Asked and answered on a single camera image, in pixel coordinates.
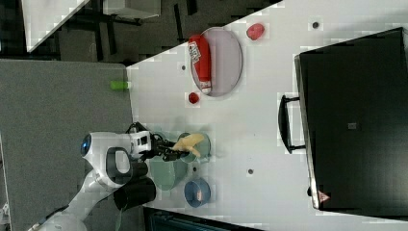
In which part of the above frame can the small red strawberry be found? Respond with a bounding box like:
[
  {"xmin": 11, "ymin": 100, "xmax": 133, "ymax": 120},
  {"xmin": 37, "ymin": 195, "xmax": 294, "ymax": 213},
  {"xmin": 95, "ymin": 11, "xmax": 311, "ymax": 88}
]
[{"xmin": 189, "ymin": 92, "xmax": 199, "ymax": 104}]

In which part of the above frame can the yellow banana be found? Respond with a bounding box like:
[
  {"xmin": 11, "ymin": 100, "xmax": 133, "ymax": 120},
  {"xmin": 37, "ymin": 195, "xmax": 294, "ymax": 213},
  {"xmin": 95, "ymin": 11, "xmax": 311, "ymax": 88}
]
[{"xmin": 172, "ymin": 134, "xmax": 204, "ymax": 157}]

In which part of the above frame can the grey round plate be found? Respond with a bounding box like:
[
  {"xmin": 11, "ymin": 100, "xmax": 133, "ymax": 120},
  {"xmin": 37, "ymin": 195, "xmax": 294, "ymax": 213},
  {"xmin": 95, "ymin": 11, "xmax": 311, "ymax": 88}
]
[{"xmin": 190, "ymin": 27, "xmax": 242, "ymax": 97}]

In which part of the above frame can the red ketchup bottle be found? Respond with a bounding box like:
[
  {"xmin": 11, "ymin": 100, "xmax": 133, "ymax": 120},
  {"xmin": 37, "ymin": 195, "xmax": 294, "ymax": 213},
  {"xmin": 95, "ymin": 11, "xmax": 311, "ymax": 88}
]
[{"xmin": 188, "ymin": 35, "xmax": 212, "ymax": 94}]

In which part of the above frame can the green mug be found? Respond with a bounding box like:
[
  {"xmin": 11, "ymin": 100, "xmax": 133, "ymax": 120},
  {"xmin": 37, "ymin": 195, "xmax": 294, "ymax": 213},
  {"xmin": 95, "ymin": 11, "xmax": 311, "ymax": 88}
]
[{"xmin": 180, "ymin": 133, "xmax": 211, "ymax": 164}]

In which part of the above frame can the green tape marker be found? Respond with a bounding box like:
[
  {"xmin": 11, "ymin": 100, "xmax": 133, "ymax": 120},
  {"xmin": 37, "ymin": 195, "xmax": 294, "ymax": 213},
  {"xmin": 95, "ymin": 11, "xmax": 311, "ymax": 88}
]
[{"xmin": 110, "ymin": 81, "xmax": 131, "ymax": 90}]

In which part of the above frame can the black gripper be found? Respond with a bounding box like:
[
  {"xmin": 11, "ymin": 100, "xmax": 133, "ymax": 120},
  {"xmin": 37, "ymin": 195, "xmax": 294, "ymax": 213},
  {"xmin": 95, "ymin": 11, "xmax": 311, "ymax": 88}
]
[{"xmin": 140, "ymin": 134, "xmax": 187, "ymax": 162}]

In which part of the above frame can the black cylinder object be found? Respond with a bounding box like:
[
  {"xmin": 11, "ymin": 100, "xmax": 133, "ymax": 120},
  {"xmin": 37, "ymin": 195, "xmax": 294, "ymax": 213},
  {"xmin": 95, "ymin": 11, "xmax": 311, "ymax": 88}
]
[{"xmin": 114, "ymin": 162, "xmax": 156, "ymax": 211}]

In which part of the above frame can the black toaster oven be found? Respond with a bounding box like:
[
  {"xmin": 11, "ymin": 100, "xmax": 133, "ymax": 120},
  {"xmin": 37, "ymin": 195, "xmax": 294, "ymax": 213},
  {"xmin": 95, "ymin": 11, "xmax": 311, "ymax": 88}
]
[{"xmin": 294, "ymin": 27, "xmax": 408, "ymax": 220}]

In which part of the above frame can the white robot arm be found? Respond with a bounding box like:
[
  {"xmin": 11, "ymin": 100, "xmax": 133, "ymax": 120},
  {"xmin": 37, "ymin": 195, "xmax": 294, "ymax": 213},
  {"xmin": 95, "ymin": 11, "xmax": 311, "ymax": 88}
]
[{"xmin": 28, "ymin": 122, "xmax": 188, "ymax": 231}]

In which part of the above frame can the grey partition panel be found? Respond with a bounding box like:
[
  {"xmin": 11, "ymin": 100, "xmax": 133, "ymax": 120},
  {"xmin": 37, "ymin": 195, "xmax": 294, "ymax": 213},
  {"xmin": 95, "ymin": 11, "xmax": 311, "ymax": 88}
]
[{"xmin": 1, "ymin": 60, "xmax": 132, "ymax": 231}]

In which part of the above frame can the large red strawberry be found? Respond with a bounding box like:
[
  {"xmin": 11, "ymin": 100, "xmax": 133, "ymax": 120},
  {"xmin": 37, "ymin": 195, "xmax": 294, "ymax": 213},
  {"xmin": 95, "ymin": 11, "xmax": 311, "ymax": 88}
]
[{"xmin": 246, "ymin": 23, "xmax": 265, "ymax": 40}]

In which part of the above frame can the green perforated colander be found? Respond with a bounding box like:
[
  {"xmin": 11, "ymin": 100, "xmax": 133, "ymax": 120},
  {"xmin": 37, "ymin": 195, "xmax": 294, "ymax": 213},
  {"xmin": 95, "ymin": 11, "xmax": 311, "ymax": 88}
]
[{"xmin": 149, "ymin": 133, "xmax": 188, "ymax": 191}]

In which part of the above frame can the orange slice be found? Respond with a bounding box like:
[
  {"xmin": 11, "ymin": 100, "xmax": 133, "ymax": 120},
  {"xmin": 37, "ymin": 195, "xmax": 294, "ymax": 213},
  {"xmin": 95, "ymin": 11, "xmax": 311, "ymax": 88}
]
[{"xmin": 196, "ymin": 190, "xmax": 203, "ymax": 201}]

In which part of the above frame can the blue bowl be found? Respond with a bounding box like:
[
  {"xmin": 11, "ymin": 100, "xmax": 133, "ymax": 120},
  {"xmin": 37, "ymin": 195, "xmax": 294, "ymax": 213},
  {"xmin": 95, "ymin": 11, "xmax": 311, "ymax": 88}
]
[{"xmin": 184, "ymin": 178, "xmax": 212, "ymax": 208}]

